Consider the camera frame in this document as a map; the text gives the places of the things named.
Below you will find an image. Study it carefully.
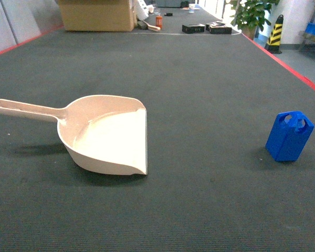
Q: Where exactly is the black flat box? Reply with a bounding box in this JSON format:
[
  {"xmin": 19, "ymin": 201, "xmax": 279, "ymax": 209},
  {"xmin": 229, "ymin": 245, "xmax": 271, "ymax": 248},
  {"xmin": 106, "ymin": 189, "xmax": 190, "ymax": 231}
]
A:
[
  {"xmin": 205, "ymin": 22, "xmax": 232, "ymax": 35},
  {"xmin": 182, "ymin": 24, "xmax": 205, "ymax": 34}
]

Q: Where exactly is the potted green plant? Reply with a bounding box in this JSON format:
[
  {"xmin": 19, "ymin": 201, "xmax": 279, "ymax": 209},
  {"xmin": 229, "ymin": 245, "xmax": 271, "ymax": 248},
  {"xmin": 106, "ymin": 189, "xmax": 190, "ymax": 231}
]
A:
[{"xmin": 229, "ymin": 0, "xmax": 280, "ymax": 40}]

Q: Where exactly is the orange drink bottle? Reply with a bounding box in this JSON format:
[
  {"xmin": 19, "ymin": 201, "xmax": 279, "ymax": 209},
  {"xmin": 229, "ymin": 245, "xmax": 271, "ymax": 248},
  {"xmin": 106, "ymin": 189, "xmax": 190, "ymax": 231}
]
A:
[{"xmin": 155, "ymin": 15, "xmax": 163, "ymax": 29}]

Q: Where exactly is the blue plastic block part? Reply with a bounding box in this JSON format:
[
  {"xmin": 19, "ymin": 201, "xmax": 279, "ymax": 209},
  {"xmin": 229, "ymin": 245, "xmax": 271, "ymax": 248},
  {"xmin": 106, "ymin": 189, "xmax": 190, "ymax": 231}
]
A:
[{"xmin": 265, "ymin": 111, "xmax": 314, "ymax": 162}]

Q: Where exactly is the large cardboard box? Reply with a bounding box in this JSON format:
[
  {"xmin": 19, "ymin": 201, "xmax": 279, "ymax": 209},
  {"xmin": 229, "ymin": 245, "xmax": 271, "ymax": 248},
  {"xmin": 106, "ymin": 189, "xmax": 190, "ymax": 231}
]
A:
[{"xmin": 58, "ymin": 0, "xmax": 136, "ymax": 32}]

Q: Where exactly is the black flat box right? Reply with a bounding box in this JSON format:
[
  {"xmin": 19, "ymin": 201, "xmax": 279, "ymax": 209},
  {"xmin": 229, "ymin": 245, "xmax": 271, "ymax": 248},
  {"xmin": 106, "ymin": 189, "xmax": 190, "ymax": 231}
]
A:
[{"xmin": 205, "ymin": 22, "xmax": 232, "ymax": 35}]

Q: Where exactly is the beige plastic dustpan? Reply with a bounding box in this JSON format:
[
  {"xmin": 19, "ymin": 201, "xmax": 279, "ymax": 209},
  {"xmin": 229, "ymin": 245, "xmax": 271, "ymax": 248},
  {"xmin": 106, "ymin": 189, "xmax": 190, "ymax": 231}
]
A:
[{"xmin": 0, "ymin": 95, "xmax": 148, "ymax": 175}]

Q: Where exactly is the black flat box left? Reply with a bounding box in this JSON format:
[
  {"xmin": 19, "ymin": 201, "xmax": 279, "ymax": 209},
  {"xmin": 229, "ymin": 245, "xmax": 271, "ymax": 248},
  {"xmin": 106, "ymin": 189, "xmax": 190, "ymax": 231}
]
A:
[{"xmin": 182, "ymin": 24, "xmax": 205, "ymax": 34}]

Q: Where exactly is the yellow black traffic cone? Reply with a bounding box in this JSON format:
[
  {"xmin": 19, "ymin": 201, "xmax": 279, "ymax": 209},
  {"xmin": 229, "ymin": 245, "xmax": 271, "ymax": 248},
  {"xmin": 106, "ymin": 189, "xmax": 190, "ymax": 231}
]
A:
[{"xmin": 264, "ymin": 15, "xmax": 284, "ymax": 54}]

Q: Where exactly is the wooden brush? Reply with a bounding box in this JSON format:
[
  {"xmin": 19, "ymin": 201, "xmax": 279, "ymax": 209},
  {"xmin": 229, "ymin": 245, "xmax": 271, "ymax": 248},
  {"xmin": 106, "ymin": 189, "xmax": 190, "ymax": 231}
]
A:
[{"xmin": 143, "ymin": 20, "xmax": 161, "ymax": 32}]

